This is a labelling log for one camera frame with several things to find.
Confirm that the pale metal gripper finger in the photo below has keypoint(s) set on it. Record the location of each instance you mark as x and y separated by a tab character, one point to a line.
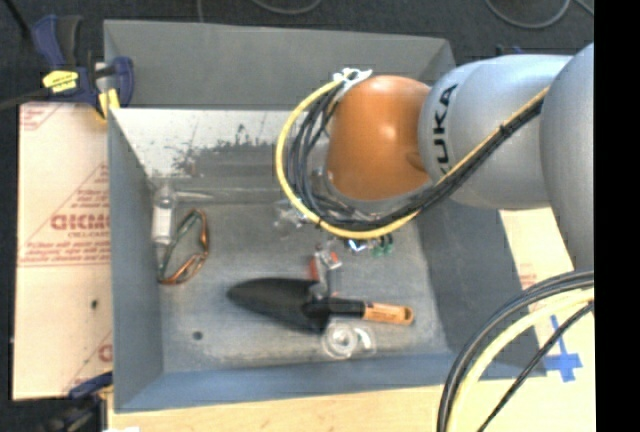
332	259
324	281

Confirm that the small clear glass thing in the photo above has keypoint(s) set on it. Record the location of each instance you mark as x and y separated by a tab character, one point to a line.
288	216

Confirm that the grey metal bin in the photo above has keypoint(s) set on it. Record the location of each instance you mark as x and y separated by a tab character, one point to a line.
260	320

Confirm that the clear glass bottle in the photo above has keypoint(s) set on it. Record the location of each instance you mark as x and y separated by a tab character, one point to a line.
163	218

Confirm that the brown cardboard board red print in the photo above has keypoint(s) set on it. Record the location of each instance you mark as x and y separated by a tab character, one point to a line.
60	300

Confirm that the orange frame sunglasses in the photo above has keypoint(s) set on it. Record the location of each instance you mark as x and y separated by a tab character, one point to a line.
202	235

